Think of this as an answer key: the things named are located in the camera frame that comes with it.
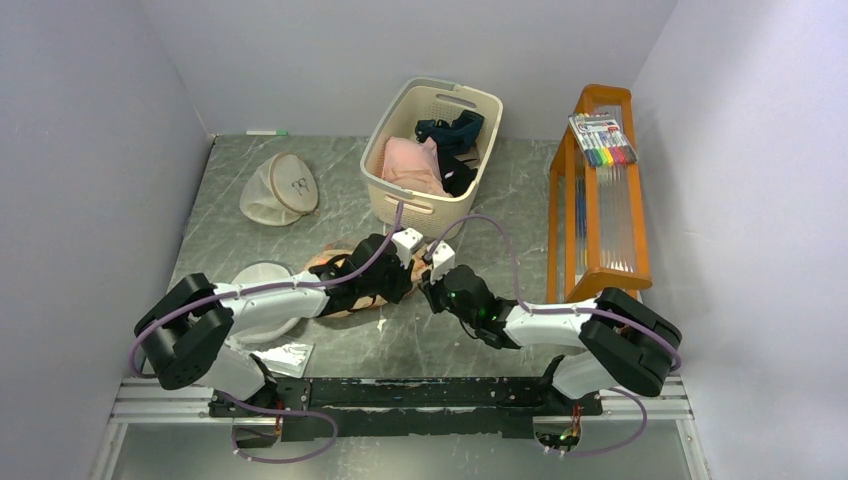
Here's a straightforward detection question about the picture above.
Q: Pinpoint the tulip print mesh laundry bag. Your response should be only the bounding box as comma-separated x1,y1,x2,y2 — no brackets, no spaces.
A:
303,239,432,321

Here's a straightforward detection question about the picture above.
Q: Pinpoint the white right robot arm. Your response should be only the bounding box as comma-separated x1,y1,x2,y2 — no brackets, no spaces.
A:
420,265,683,414

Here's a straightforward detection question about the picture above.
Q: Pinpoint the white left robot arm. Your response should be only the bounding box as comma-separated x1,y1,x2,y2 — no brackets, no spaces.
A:
131,228,423,416

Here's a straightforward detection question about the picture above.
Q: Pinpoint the white round mesh laundry bag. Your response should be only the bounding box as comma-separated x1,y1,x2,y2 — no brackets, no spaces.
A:
230,261,301,345

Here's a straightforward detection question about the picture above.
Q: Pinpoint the beige mesh laundry bag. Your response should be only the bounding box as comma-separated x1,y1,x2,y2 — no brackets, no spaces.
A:
239,153,319,227

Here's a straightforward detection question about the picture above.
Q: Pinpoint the dark blue bra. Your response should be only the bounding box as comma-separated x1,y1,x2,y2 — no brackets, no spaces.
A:
415,110,485,155

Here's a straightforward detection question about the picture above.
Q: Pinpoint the cream plastic laundry basket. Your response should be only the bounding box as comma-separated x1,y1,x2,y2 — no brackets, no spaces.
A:
360,77,503,239

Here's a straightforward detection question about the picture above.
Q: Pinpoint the pink garment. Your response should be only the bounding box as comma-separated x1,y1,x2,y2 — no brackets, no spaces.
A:
381,137,451,198

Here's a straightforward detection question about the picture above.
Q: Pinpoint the black garment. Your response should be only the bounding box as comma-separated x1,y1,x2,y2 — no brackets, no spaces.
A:
438,153,477,197

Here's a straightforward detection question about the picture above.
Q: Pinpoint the clear plastic packet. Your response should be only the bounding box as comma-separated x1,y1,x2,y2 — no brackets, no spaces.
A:
253,342,314,378

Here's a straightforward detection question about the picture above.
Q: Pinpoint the orange wooden rack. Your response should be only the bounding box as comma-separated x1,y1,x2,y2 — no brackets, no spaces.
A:
546,84,653,303

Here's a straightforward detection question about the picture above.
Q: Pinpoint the pack of coloured markers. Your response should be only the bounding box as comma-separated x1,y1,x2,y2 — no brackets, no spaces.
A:
569,112,638,168

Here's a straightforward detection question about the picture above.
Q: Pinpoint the green capped white marker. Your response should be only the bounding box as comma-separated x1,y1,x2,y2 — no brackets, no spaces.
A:
245,130,289,137

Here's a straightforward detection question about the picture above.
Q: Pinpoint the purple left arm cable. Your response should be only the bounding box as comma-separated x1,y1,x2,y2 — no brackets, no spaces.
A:
127,201,407,380

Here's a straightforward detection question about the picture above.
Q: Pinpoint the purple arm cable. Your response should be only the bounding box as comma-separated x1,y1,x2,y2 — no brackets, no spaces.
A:
127,201,407,380
423,213,684,460

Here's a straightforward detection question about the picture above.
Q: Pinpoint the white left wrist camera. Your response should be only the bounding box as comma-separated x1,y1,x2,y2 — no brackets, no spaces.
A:
391,228,424,268

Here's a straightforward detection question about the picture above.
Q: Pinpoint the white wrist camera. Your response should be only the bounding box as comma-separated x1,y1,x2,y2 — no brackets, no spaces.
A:
391,228,424,268
425,241,456,284

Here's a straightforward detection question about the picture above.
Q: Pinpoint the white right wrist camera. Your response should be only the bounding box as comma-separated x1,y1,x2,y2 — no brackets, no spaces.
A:
425,241,456,284

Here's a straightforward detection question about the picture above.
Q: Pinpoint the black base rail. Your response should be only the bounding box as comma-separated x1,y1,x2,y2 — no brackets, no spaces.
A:
209,374,604,444

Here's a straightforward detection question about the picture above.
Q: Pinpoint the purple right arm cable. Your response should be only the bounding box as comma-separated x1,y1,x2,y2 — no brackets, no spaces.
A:
423,213,684,460

